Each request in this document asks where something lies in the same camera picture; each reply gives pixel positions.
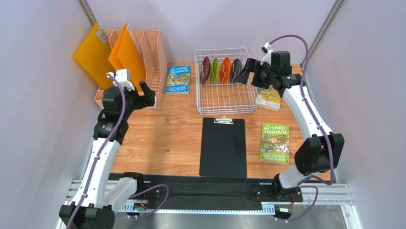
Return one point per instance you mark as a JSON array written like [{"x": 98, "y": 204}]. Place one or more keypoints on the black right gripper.
[{"x": 254, "y": 71}]

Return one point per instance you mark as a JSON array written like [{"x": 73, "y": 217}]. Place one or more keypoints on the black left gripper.
[{"x": 147, "y": 100}]

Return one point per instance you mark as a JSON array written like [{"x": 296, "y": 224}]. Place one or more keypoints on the dark grey plate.
[{"x": 235, "y": 70}]

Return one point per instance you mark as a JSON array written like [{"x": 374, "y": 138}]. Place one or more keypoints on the orange plate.
[{"x": 225, "y": 70}]

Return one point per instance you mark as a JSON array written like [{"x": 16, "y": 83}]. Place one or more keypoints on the green plate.
[{"x": 215, "y": 70}]

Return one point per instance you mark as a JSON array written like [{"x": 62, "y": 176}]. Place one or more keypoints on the white wire dish rack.
[{"x": 215, "y": 97}]

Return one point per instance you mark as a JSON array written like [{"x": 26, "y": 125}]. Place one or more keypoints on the red floral plate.
[{"x": 205, "y": 70}]

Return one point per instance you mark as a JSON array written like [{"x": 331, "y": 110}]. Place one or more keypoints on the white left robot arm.
[{"x": 93, "y": 207}]

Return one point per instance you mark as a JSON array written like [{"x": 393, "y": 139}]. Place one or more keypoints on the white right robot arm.
[{"x": 321, "y": 150}]

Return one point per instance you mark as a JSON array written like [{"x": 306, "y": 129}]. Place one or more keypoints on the blue treehouse book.
[{"x": 178, "y": 80}]

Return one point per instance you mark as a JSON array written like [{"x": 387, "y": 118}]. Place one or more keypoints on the yellow treehouse book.
[{"x": 268, "y": 98}]

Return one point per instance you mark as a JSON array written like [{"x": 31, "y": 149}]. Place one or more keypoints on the orange plastic folder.
[{"x": 126, "y": 54}]

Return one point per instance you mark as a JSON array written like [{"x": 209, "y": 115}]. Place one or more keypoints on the pink desk file organizer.
[{"x": 155, "y": 63}]

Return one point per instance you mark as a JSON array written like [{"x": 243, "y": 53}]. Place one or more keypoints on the yellow plastic folder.
[{"x": 93, "y": 55}]

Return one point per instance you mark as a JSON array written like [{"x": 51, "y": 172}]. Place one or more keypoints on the green treehouse book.
[{"x": 274, "y": 145}]

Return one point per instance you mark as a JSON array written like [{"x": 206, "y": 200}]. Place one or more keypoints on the black clipboard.
[{"x": 223, "y": 148}]

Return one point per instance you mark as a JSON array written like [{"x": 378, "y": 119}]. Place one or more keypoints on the black base mat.
[{"x": 208, "y": 193}]

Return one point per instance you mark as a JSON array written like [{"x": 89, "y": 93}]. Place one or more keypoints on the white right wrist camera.
[{"x": 268, "y": 50}]

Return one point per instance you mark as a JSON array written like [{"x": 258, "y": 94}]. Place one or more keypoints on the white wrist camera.
[
  {"x": 268, "y": 50},
  {"x": 122, "y": 78}
]

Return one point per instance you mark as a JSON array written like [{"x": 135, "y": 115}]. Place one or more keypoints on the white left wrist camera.
[{"x": 122, "y": 78}]

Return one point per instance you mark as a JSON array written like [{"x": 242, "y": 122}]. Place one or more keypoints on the aluminium frame rail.
[{"x": 333, "y": 195}]

